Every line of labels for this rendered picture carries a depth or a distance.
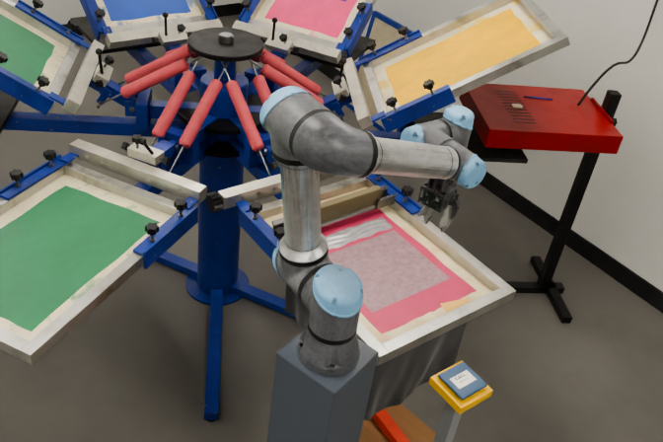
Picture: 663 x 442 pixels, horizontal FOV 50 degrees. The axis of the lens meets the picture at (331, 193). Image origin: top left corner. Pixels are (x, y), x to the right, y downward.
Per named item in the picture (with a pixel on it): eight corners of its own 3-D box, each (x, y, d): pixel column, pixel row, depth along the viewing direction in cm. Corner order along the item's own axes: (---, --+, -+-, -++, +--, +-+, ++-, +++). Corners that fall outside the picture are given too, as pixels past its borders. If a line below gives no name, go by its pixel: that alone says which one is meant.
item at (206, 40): (271, 294, 363) (294, 46, 287) (200, 322, 341) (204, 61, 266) (232, 251, 388) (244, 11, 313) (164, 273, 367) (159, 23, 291)
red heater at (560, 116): (576, 108, 353) (583, 86, 346) (616, 157, 315) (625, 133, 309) (458, 101, 344) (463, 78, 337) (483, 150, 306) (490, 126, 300)
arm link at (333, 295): (326, 348, 160) (332, 304, 153) (294, 311, 169) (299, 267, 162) (368, 331, 167) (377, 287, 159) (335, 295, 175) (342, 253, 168)
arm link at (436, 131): (430, 143, 162) (465, 134, 168) (400, 120, 169) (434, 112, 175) (423, 172, 166) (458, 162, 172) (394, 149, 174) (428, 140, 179)
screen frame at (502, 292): (513, 299, 235) (516, 290, 233) (377, 366, 204) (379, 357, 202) (367, 180, 285) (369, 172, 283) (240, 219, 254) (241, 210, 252)
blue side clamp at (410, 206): (418, 222, 267) (422, 207, 263) (408, 226, 265) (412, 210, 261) (370, 182, 286) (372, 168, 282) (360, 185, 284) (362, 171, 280)
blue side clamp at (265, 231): (295, 267, 237) (297, 252, 234) (283, 272, 235) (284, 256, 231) (250, 219, 256) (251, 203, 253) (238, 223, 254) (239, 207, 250)
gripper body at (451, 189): (415, 203, 187) (424, 164, 181) (432, 190, 193) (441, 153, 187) (440, 215, 184) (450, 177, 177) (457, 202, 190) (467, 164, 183)
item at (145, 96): (349, 149, 308) (352, 124, 301) (182, 194, 266) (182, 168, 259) (253, 73, 360) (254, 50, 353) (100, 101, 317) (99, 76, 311)
